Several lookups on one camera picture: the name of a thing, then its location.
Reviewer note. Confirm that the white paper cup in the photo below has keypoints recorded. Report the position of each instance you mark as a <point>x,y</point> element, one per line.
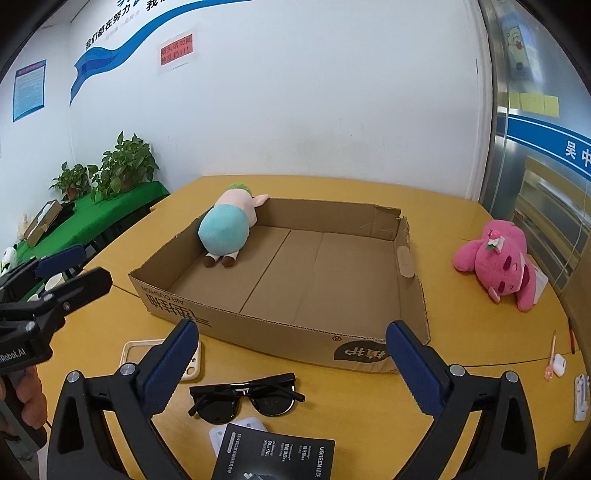
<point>55,280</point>

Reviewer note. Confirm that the blue and pink plush doll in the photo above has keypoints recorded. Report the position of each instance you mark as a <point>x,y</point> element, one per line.
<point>224,230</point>

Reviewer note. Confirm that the pink pen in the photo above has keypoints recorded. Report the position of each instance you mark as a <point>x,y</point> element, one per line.
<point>551,350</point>

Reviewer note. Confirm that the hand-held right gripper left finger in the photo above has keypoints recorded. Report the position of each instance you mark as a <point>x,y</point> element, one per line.
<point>171,364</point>

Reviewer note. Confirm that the cartoon sheep poster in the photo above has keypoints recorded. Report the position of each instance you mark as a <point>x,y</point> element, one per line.
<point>515,46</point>

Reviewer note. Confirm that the blue framed wall poster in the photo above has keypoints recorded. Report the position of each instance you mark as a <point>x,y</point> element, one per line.
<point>30,90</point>

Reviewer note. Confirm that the green cloth covered table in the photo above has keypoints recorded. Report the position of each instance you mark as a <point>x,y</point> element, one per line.
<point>92,217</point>

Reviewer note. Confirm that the panda plush toy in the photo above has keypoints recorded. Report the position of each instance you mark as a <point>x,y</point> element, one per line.
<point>7,258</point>

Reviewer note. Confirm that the yellow sticky note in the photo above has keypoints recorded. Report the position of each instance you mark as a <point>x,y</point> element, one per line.
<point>515,100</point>
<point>552,106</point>
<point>533,103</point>

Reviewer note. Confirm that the white plastic gadget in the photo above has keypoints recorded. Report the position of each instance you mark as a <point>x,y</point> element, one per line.
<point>581,397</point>

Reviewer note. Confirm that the white phone case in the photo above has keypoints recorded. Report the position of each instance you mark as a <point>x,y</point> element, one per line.
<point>193,367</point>

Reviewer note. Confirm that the large potted plant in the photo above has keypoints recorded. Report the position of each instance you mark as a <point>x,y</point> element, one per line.
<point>122,161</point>

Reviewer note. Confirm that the small cardboard box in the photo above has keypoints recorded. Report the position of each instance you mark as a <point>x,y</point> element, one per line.
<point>41,221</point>

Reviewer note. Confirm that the person's left hand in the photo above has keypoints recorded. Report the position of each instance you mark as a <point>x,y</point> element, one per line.
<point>32,397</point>

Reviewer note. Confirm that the red wall notice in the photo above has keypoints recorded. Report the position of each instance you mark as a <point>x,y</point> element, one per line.
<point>178,53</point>

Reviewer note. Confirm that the blue wave wall decal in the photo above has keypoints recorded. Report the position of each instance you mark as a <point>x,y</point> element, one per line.
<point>97,60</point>

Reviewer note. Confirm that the black sunglasses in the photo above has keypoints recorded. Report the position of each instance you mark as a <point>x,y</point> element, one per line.
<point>272,406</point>

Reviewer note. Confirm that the white power bank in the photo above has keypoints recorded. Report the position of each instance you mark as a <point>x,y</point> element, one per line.
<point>219,438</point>

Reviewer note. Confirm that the pink plush toy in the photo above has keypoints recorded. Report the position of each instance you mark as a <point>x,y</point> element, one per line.
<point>494,263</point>

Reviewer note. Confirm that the small potted plant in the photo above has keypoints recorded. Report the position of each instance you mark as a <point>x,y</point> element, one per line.
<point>71,177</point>

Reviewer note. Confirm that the glass door with blue band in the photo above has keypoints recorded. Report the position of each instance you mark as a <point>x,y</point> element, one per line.
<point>545,138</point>

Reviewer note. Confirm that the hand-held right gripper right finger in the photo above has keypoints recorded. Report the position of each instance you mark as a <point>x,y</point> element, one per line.
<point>415,369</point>

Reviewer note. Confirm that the white earbuds case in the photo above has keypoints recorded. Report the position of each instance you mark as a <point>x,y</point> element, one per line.
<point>560,364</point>

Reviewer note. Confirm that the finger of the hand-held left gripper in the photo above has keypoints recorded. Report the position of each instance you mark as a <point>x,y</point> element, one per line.
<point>62,261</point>
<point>83,286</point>

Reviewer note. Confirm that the black product box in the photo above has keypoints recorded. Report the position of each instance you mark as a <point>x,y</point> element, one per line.
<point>277,457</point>

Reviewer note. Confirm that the white card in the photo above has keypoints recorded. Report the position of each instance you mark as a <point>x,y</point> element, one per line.
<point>541,281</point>

